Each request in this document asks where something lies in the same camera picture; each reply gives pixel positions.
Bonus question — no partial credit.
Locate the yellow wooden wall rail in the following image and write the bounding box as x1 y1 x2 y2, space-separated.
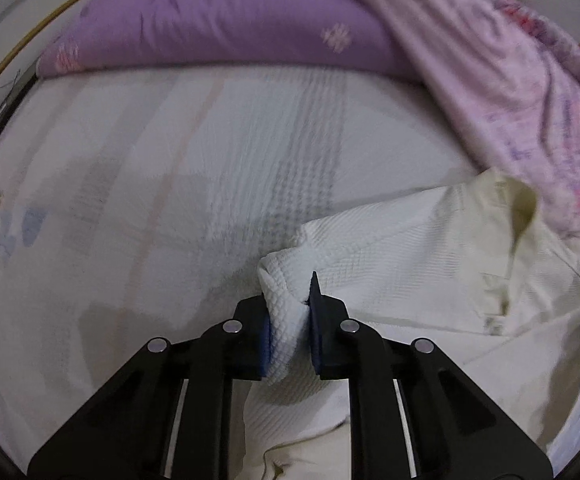
0 0 145 111

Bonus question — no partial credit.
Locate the white textured garment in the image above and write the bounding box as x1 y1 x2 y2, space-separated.
242 167 580 480

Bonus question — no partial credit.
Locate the purple floral quilt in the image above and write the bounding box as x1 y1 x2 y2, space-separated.
37 0 580 238

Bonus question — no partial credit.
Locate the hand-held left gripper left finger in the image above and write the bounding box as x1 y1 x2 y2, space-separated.
27 296 273 480

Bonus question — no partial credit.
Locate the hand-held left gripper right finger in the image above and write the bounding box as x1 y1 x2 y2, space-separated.
304 271 556 480

